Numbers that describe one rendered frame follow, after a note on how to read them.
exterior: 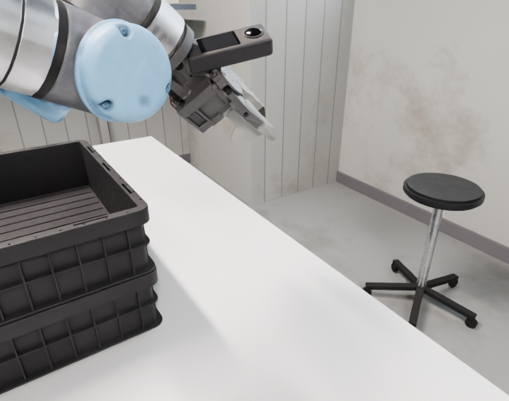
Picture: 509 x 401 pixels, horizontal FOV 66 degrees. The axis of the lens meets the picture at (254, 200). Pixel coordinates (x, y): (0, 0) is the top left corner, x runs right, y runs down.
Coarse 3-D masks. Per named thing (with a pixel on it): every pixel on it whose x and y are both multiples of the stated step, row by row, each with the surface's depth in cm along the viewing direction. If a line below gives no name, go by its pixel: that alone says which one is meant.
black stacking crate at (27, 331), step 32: (128, 288) 59; (32, 320) 53; (64, 320) 57; (96, 320) 60; (128, 320) 63; (160, 320) 66; (0, 352) 53; (32, 352) 56; (64, 352) 58; (96, 352) 60; (0, 384) 55
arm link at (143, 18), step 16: (80, 0) 39; (96, 0) 40; (112, 0) 41; (128, 0) 42; (144, 0) 43; (160, 0) 45; (96, 16) 40; (112, 16) 41; (128, 16) 42; (144, 16) 43
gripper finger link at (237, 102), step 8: (224, 88) 54; (232, 96) 53; (240, 96) 55; (232, 104) 54; (240, 104) 53; (240, 112) 54; (248, 112) 54; (248, 120) 56; (256, 120) 56; (256, 128) 58
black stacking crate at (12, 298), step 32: (0, 160) 77; (32, 160) 81; (64, 160) 84; (0, 192) 79; (32, 192) 83; (64, 192) 85; (96, 192) 82; (0, 224) 73; (32, 224) 72; (64, 224) 72; (64, 256) 53; (96, 256) 56; (128, 256) 59; (0, 288) 50; (32, 288) 52; (64, 288) 55; (96, 288) 57; (0, 320) 51
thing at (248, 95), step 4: (236, 76) 60; (240, 80) 61; (240, 84) 59; (244, 84) 62; (244, 88) 60; (248, 88) 62; (244, 92) 60; (248, 92) 61; (252, 92) 63; (244, 96) 61; (248, 96) 61; (252, 96) 62; (252, 100) 62; (256, 100) 62; (256, 104) 63; (260, 104) 64; (256, 108) 64; (260, 108) 64; (264, 108) 64; (224, 112) 64; (260, 112) 65; (264, 112) 65; (264, 116) 66
